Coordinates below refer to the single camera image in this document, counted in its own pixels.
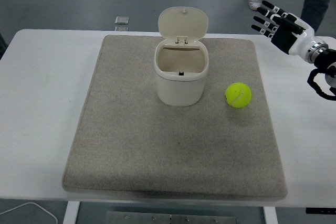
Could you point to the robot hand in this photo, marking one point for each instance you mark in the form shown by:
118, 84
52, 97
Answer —
284, 36

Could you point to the yellow-green tennis ball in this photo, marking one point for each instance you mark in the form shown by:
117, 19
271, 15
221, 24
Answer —
238, 95

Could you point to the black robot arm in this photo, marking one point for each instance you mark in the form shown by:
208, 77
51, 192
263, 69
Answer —
325, 55

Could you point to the cream bin with flip lid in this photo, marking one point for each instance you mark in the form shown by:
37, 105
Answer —
181, 87

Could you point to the square metal floor plate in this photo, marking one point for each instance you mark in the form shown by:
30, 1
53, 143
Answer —
122, 20
121, 28

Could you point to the beige fabric mat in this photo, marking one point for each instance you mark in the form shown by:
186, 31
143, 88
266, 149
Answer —
157, 142

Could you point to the black table control panel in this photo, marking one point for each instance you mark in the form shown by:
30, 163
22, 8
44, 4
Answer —
320, 211

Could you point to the white table leg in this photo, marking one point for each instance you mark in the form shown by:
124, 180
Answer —
71, 213
271, 216

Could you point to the grey metal plate with screws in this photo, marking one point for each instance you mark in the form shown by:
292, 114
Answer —
170, 218

